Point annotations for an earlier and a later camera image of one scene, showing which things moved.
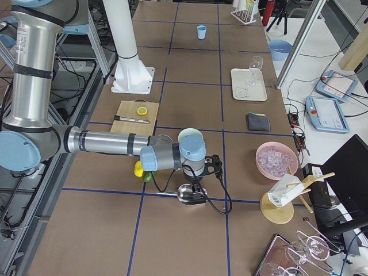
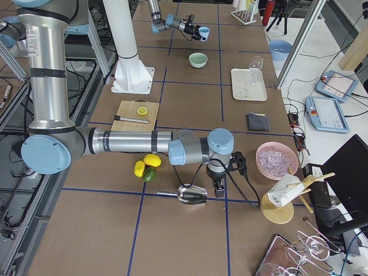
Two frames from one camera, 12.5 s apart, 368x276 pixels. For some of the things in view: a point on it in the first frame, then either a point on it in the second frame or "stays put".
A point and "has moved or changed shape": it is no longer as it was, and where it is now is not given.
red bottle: [269, 6] stays put
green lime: [149, 176] stays put
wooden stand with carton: [276, 206] stays put
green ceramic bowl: [189, 131] -> [198, 60]
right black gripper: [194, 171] -> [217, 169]
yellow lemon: [138, 168] stays put
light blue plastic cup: [201, 31] has moved or changed shape
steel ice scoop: [186, 194] stays put
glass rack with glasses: [305, 257] stays put
